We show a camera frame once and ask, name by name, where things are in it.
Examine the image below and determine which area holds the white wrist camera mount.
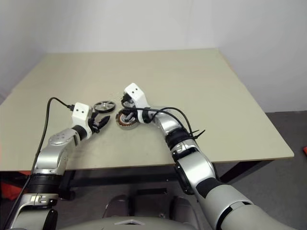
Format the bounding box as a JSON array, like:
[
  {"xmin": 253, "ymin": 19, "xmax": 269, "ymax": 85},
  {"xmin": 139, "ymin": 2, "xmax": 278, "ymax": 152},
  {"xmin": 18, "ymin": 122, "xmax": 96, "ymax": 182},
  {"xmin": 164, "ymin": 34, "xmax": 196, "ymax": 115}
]
[
  {"xmin": 124, "ymin": 83, "xmax": 151, "ymax": 123},
  {"xmin": 71, "ymin": 102, "xmax": 94, "ymax": 140}
]

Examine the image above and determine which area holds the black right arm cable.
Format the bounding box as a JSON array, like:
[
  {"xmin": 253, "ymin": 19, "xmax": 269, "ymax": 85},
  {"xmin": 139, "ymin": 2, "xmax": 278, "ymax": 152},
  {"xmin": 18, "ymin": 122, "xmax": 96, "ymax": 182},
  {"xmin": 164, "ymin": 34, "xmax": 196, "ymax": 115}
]
[{"xmin": 129, "ymin": 106, "xmax": 196, "ymax": 139}]

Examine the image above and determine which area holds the black zip tie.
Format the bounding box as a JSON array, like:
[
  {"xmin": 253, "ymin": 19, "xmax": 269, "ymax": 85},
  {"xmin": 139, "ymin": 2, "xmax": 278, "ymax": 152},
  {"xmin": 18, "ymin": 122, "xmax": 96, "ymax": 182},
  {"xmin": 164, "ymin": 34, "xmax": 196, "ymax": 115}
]
[{"xmin": 189, "ymin": 129, "xmax": 206, "ymax": 139}]

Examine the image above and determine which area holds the dark rounded shape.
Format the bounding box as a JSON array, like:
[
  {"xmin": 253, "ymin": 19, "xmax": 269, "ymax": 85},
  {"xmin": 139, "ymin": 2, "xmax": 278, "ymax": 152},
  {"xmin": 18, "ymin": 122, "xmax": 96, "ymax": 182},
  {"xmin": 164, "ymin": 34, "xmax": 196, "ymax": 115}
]
[
  {"xmin": 167, "ymin": 195, "xmax": 200, "ymax": 219},
  {"xmin": 105, "ymin": 194, "xmax": 131, "ymax": 219}
]

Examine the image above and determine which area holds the black spoked rotor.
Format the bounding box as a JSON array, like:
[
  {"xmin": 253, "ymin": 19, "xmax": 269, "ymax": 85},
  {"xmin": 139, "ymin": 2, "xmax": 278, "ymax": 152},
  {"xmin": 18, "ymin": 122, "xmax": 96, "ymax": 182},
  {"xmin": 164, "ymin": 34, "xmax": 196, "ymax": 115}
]
[{"xmin": 93, "ymin": 100, "xmax": 116, "ymax": 114}]

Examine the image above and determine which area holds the grey robot torso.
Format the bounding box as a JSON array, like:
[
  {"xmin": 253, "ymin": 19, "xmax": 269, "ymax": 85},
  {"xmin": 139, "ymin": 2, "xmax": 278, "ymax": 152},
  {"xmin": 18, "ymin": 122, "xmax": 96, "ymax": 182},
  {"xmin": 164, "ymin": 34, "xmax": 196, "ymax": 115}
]
[{"xmin": 56, "ymin": 212, "xmax": 204, "ymax": 230}]

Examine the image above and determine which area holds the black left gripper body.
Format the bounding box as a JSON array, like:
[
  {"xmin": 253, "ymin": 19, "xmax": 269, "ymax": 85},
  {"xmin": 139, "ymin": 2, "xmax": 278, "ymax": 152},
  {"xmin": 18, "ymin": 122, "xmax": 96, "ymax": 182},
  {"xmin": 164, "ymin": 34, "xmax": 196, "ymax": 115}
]
[{"xmin": 87, "ymin": 114, "xmax": 102, "ymax": 135}]

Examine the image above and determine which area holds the red fabric bag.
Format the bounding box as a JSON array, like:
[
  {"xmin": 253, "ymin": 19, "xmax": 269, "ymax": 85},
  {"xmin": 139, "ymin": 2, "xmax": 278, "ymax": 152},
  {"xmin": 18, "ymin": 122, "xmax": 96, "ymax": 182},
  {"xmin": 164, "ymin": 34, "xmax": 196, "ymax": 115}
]
[{"xmin": 0, "ymin": 171, "xmax": 32, "ymax": 201}]

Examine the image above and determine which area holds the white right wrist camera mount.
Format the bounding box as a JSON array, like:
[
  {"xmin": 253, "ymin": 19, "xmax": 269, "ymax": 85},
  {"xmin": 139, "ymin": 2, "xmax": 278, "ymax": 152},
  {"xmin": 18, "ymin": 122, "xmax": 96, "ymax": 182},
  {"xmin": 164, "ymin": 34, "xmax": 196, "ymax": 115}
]
[{"xmin": 124, "ymin": 83, "xmax": 151, "ymax": 123}]

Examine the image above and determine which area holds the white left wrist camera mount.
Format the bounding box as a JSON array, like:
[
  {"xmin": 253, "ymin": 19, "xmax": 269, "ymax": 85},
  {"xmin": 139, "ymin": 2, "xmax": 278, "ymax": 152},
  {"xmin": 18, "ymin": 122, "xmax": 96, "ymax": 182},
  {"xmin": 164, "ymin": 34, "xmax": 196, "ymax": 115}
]
[{"xmin": 71, "ymin": 102, "xmax": 94, "ymax": 140}]

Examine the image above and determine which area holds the black table frame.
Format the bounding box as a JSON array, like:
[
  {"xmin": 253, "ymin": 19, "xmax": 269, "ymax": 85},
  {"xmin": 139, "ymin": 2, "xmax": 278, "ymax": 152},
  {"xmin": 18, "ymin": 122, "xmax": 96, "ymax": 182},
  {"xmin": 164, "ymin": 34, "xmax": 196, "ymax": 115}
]
[{"xmin": 0, "ymin": 160, "xmax": 273, "ymax": 199}]

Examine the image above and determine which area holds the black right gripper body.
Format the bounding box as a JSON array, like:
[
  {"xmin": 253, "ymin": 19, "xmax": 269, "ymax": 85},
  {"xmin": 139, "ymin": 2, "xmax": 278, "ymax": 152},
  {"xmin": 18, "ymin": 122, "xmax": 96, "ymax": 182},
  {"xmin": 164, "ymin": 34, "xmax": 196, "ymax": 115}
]
[{"xmin": 121, "ymin": 93, "xmax": 138, "ymax": 112}]

